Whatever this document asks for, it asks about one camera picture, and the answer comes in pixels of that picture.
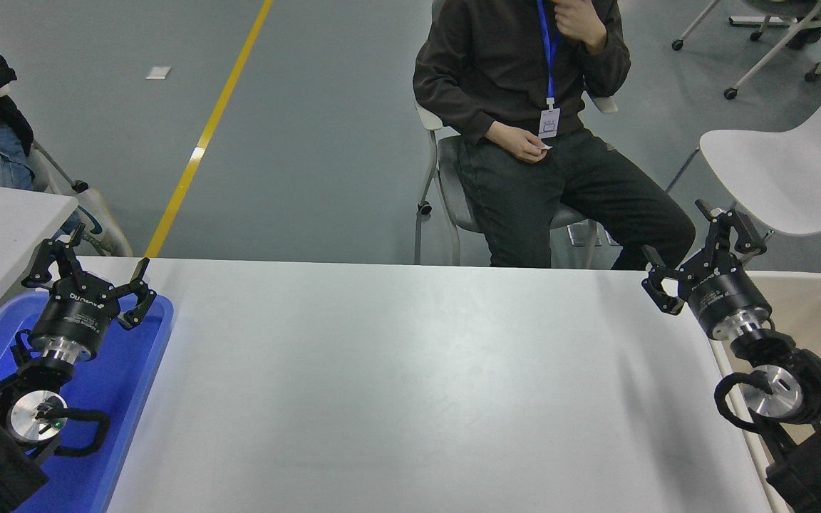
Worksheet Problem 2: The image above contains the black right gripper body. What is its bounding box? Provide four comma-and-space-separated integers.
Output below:
678, 260, 773, 339

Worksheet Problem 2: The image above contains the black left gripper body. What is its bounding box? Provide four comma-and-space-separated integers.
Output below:
29, 274, 120, 351

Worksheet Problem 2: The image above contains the person's right hand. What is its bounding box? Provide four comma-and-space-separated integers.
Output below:
485, 120, 552, 165

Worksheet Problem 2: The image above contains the person's left hand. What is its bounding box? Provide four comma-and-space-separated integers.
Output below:
554, 0, 609, 54

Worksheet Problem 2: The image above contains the white shell chair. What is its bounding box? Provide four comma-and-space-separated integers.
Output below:
666, 57, 821, 275

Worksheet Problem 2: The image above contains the metal floor plate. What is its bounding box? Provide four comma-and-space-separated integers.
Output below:
566, 219, 621, 248

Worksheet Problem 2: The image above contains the blue plastic tray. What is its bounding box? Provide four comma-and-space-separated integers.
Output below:
0, 291, 175, 513

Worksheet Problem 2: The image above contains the white base bar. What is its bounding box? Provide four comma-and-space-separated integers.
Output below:
729, 14, 821, 28

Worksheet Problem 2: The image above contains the grey chair with white armrests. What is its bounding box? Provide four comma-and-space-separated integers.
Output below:
414, 93, 619, 270

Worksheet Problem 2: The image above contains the white rolling chair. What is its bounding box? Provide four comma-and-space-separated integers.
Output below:
672, 0, 821, 100

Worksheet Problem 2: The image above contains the yellow floor tape line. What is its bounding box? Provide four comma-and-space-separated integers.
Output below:
143, 0, 274, 259

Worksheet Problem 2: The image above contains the grey metal chair frame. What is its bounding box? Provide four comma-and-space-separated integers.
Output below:
29, 141, 108, 257

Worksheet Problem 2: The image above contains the blue lanyard with badge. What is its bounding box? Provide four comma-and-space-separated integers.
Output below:
535, 0, 562, 140

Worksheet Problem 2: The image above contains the seated person with lanyard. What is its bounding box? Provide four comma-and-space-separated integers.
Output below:
413, 0, 696, 270

